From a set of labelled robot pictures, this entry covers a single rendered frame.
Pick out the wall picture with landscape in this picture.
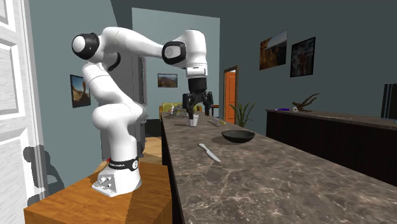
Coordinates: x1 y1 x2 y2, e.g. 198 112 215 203
157 73 179 89

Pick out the white cup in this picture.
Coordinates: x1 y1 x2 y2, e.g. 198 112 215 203
188 113 200 128

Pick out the black television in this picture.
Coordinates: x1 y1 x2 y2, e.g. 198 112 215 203
380 83 397 120

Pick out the wall picture with rock arch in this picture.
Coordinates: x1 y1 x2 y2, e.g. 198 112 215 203
69 74 92 109

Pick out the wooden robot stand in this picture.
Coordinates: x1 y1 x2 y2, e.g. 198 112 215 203
24 160 173 224

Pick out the silver knife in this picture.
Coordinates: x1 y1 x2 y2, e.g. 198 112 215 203
198 143 222 164

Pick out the brown driftwood branch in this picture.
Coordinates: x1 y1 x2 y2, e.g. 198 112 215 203
291 92 321 113

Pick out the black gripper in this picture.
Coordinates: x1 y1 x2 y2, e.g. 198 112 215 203
181 77 215 120

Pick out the green potted plant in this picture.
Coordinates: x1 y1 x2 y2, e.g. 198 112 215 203
229 102 256 129

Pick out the wall picture with orange cliff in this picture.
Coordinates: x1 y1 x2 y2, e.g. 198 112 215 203
259 29 288 71

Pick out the white panelled door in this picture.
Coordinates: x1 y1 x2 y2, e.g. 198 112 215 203
0 0 50 224

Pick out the grey-green figure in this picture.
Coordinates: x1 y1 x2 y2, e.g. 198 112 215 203
172 105 188 118

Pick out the yellow sofa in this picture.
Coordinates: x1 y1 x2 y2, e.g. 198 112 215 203
158 102 203 120

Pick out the grey refrigerator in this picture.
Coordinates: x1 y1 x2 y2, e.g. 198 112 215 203
101 52 149 162

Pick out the orange door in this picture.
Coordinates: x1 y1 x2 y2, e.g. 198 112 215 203
223 65 240 125

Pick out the dark wall picture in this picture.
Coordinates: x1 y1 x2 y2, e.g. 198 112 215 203
289 36 316 78

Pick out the dark sideboard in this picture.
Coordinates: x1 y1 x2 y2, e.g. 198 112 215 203
265 108 397 188

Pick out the grey utensil with yellow tip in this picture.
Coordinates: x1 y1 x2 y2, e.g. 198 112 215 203
206 116 227 128

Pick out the black bowl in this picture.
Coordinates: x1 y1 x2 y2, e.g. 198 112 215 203
221 129 256 144

